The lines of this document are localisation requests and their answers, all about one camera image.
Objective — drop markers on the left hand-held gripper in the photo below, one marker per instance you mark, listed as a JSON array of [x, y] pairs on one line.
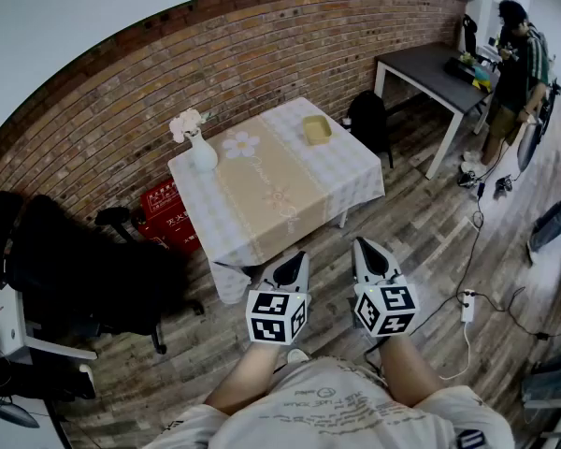
[[277, 314]]

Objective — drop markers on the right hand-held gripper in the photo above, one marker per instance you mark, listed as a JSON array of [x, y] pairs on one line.
[[387, 309]]

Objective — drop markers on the yellow rectangular tray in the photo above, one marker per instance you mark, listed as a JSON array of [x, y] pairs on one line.
[[317, 130]]

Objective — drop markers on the person's left forearm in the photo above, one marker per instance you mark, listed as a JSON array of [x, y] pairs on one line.
[[245, 381]]

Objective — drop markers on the person's right forearm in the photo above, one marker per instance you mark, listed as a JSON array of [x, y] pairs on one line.
[[409, 374]]

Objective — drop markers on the person's white shoe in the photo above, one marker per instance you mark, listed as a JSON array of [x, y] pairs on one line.
[[297, 355]]

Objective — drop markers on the white power strip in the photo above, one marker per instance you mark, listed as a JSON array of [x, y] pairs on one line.
[[468, 306]]

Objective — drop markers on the person's white printed shirt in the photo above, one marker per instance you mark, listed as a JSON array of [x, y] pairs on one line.
[[336, 414]]

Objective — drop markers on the table with floral tablecloth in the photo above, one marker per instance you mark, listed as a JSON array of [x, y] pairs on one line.
[[280, 185]]

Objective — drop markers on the small black floor device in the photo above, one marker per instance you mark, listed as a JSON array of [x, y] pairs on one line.
[[467, 179]]

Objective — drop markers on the white ceramic vase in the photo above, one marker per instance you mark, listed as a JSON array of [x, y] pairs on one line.
[[203, 156]]

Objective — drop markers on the black backpack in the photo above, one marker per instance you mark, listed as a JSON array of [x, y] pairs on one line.
[[368, 120]]

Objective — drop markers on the black office chair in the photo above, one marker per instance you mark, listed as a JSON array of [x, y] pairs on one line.
[[75, 260]]

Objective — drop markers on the pale pink flowers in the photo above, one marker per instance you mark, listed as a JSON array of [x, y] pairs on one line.
[[184, 122]]

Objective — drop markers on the grey desk with white legs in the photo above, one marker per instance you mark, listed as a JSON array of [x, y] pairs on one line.
[[430, 70]]

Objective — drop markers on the black tray with small plant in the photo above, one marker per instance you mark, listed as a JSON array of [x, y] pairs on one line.
[[465, 68]]

